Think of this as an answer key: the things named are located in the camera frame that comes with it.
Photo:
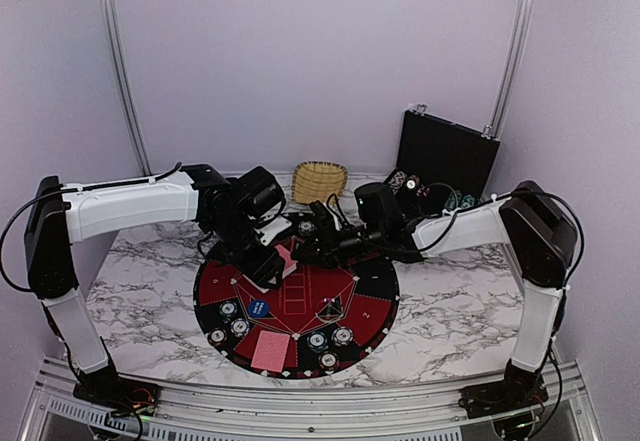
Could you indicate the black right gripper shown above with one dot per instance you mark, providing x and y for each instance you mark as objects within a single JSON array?
[{"x": 327, "y": 245}]

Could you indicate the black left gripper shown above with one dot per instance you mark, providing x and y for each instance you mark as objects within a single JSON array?
[{"x": 260, "y": 269}]

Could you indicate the red playing card deck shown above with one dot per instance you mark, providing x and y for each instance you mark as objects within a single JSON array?
[{"x": 290, "y": 266}]

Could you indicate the blue small blind button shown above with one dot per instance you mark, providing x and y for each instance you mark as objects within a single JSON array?
[{"x": 258, "y": 309}]

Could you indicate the green blue chip stack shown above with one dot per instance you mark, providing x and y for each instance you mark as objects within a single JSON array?
[
  {"x": 228, "y": 310},
  {"x": 317, "y": 342}
]

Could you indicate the clear round dealer button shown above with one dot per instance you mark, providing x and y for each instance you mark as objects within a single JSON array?
[{"x": 329, "y": 310}]

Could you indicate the red black chip stack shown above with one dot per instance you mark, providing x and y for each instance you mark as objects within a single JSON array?
[
  {"x": 328, "y": 361},
  {"x": 217, "y": 337}
]

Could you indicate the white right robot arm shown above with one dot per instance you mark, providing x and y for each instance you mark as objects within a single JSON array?
[{"x": 540, "y": 231}]

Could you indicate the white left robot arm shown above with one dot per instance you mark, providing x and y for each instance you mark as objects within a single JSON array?
[{"x": 66, "y": 214}]

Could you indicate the woven bamboo tray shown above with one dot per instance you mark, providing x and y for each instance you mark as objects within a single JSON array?
[{"x": 317, "y": 181}]

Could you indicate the round red black poker mat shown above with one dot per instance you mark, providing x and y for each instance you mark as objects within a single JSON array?
[{"x": 369, "y": 291}]

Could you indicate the blue white chips in case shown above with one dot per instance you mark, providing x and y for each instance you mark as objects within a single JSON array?
[{"x": 396, "y": 180}]

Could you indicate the red dice in case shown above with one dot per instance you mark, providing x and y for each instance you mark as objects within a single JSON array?
[{"x": 423, "y": 191}]

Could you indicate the black poker chip case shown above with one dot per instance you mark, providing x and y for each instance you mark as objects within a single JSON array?
[{"x": 444, "y": 156}]

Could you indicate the green chips in case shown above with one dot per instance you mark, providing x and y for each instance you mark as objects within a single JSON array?
[{"x": 458, "y": 200}]

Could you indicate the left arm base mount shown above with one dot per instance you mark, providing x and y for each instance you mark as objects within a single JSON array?
[{"x": 128, "y": 409}]

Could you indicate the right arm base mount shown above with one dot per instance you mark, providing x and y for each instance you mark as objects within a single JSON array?
[{"x": 502, "y": 401}]

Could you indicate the aluminium front rail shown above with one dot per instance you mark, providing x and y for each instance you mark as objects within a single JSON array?
[{"x": 422, "y": 411}]

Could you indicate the left aluminium frame post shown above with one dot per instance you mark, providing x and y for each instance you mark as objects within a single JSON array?
[{"x": 133, "y": 126}]

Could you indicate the aluminium frame post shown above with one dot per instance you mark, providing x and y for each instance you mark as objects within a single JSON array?
[
  {"x": 515, "y": 53},
  {"x": 133, "y": 126}
]

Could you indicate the right aluminium frame post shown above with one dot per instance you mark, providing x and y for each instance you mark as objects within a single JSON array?
[{"x": 515, "y": 53}]

